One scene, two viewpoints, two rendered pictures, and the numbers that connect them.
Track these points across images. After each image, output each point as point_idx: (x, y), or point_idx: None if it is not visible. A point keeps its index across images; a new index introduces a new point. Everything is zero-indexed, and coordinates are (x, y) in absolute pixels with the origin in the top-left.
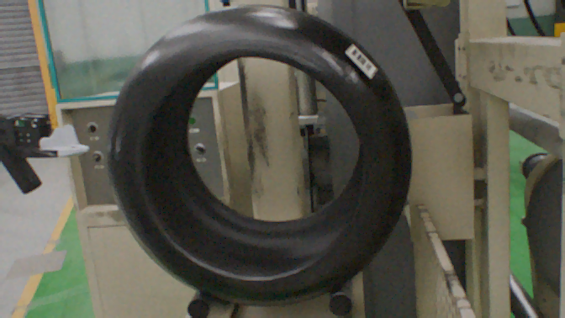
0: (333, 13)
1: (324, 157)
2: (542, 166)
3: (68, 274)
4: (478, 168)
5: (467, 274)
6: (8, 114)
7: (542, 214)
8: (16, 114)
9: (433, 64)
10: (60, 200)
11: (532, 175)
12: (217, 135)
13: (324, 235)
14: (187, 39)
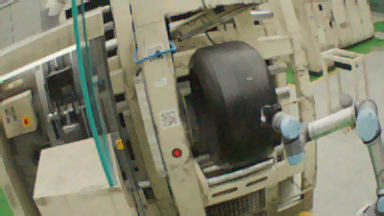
0: (108, 68)
1: None
2: (131, 122)
3: None
4: None
5: (153, 180)
6: (274, 106)
7: (188, 119)
8: (272, 106)
9: (174, 68)
10: None
11: (130, 129)
12: (118, 165)
13: (214, 149)
14: (258, 52)
